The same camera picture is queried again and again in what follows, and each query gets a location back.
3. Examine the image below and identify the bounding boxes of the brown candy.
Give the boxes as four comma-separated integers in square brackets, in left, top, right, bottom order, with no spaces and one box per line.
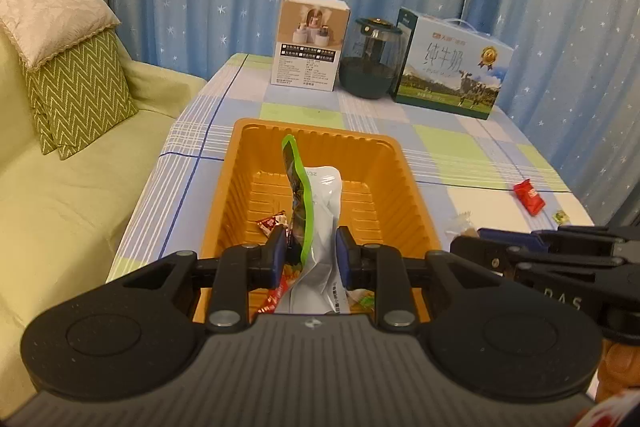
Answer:
[445,212,480,240]

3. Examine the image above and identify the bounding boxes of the dark red candy packet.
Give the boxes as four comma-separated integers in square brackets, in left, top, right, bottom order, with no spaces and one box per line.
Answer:
[255,211,288,239]

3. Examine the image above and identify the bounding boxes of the light green sofa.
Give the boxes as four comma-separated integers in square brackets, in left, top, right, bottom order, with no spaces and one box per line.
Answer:
[0,26,209,414]

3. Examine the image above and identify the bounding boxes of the silver pouch with green edge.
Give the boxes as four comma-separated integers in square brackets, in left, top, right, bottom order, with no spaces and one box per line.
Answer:
[273,134,352,316]

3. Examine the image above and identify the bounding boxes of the dark green glass jar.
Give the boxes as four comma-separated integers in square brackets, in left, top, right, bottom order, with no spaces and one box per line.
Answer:
[338,16,404,100]

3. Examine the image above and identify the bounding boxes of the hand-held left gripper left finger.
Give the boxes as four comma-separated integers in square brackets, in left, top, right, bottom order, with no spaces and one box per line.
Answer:
[121,226,289,334]

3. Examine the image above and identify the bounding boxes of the orange plastic tray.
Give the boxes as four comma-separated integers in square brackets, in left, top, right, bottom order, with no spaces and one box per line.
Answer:
[192,117,444,326]

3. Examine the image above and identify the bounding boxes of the plaid tablecloth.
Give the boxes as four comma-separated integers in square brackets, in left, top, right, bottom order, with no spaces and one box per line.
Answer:
[105,52,596,308]

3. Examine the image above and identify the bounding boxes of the person's right hand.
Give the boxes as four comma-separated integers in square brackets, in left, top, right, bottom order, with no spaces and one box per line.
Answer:
[596,340,640,404]

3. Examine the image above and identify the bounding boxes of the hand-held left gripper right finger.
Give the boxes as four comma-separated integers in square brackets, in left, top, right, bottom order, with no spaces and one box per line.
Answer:
[335,227,482,334]

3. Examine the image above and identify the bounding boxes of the red candy with white label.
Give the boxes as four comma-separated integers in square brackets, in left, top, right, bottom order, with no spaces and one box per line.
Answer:
[513,179,547,216]

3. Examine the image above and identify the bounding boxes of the milk carton box with cow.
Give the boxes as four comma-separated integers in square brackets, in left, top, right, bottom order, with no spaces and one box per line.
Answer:
[388,6,515,122]

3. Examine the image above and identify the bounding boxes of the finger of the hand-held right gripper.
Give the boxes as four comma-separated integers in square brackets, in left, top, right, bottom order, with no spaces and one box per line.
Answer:
[476,222,640,259]
[449,235,627,281]

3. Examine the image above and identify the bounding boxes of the white product box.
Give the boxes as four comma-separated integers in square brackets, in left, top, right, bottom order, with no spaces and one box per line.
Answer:
[269,0,351,93]

